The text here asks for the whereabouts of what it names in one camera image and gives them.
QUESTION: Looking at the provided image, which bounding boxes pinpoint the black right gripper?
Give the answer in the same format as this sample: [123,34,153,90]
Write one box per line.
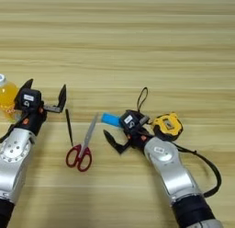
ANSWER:
[103,114,154,155]

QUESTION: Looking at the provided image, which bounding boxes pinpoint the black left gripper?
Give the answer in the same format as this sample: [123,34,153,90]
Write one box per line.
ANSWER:
[13,78,67,136]

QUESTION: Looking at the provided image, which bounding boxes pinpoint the yellow black tape measure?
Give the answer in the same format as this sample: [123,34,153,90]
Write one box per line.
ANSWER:
[136,86,184,143]

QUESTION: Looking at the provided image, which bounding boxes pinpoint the right gripper small black box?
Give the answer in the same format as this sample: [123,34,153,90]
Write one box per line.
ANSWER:
[119,109,145,132]

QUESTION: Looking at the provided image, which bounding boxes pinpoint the blue eraser block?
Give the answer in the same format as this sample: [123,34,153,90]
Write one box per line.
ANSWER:
[101,112,124,129]

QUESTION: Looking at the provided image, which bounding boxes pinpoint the black pen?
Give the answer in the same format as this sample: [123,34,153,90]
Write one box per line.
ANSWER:
[64,108,74,147]

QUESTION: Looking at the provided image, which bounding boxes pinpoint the red handled scissors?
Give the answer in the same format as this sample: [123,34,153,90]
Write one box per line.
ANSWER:
[65,112,99,173]

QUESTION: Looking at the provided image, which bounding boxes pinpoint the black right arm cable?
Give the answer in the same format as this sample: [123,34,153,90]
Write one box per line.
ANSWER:
[173,143,222,199]

